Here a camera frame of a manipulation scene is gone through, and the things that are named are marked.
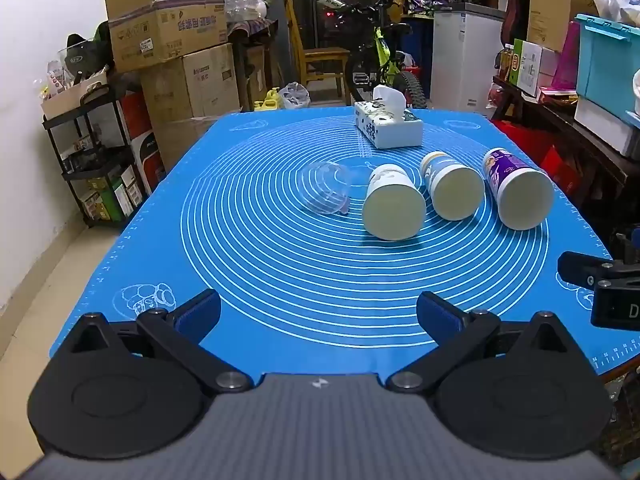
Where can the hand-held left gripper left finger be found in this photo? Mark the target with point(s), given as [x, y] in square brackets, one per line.
[201, 311]

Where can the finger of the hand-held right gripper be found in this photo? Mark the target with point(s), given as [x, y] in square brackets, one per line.
[580, 268]
[629, 247]

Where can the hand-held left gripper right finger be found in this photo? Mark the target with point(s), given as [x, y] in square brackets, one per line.
[439, 314]

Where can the white paper cup purple print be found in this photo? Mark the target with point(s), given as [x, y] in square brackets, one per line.
[525, 201]

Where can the white paper cup grey print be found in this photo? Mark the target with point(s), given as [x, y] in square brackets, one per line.
[393, 210]

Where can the white paper cup blue print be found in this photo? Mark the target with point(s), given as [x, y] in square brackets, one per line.
[458, 193]

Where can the clear plastic cup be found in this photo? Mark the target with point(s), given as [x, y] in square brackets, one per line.
[325, 191]

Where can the dark wooden side table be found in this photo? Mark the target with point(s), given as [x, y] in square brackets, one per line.
[595, 165]

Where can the blue silicone baking mat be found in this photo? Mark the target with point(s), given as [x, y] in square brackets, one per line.
[300, 270]

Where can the white storage box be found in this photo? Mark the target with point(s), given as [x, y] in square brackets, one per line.
[602, 122]

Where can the red bag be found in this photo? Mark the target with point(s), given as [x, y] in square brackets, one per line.
[525, 142]

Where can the low cardboard box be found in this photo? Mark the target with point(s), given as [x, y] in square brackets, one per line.
[180, 137]

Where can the red and white appliance box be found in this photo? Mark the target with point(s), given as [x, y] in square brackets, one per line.
[145, 145]

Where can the teal plastic storage bin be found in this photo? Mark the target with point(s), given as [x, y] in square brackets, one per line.
[607, 60]

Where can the white patterned tissue box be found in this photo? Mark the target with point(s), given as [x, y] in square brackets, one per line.
[391, 131]

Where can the pink paper bag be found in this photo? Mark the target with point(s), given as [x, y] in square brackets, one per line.
[567, 57]

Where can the green and white carton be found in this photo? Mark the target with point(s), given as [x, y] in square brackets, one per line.
[527, 67]

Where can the black shelf cart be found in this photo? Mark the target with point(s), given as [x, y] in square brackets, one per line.
[117, 110]

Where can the yellow plastic jug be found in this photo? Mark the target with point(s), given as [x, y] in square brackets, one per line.
[267, 102]

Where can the large plain cardboard box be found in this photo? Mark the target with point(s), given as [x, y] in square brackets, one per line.
[200, 80]

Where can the clear plastic bag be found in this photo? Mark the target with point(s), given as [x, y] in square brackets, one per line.
[295, 96]

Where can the white chest freezer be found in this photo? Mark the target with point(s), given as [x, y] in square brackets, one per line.
[462, 60]

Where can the shallow cardboard tray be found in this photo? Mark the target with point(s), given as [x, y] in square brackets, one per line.
[70, 97]

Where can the tall brown cardboard box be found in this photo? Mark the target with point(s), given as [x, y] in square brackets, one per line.
[550, 5]

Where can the black and green bicycle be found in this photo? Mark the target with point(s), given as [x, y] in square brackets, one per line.
[381, 55]

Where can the black helmet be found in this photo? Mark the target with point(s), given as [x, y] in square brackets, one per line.
[82, 55]

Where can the wooden chair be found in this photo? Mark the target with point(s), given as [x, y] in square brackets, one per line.
[325, 55]

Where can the open printed cardboard box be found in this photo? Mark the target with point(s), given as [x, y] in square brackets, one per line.
[165, 30]

